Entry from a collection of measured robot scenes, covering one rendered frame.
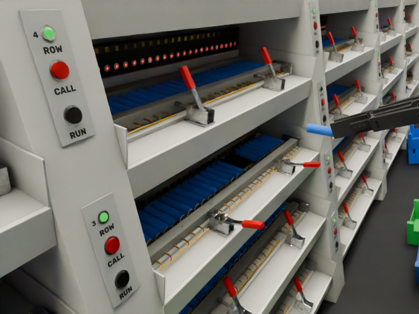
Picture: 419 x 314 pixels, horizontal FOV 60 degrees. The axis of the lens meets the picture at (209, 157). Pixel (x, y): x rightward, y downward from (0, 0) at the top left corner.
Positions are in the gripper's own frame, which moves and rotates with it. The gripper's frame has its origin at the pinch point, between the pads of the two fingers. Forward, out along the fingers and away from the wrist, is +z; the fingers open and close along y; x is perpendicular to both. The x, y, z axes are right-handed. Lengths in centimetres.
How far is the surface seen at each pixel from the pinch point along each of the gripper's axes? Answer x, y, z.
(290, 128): 0.9, -18.8, 21.1
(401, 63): 7, -159, 15
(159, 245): 3.0, 35.2, 20.4
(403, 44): -3, -159, 11
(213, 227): 6.1, 24.4, 19.2
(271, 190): 7.8, 6.7, 17.2
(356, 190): 42, -72, 29
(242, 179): 3.1, 10.2, 20.3
